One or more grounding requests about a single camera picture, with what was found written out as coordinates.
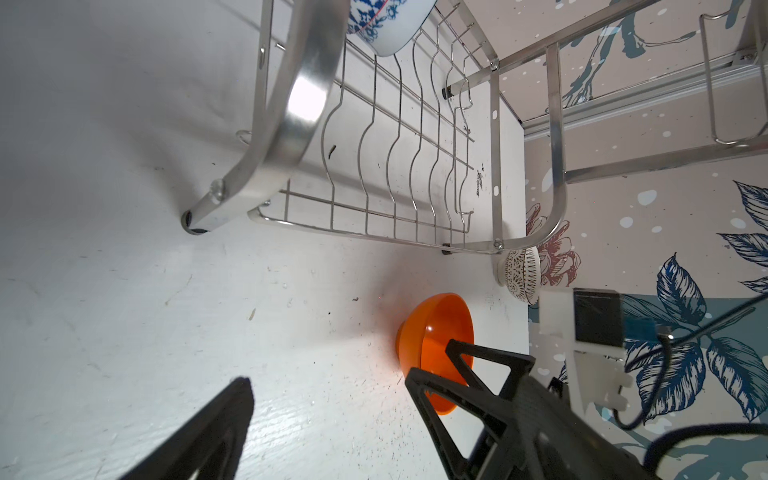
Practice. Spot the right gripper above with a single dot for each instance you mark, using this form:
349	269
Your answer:
534	435

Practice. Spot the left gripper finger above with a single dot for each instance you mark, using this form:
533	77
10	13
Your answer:
209	445

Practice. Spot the orange plastic bowl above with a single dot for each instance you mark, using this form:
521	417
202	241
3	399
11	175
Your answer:
422	338

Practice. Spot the stainless steel dish rack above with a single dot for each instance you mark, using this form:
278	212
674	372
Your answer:
291	109

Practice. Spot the blue floral ceramic bowl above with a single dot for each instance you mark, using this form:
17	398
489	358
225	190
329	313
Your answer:
386	26

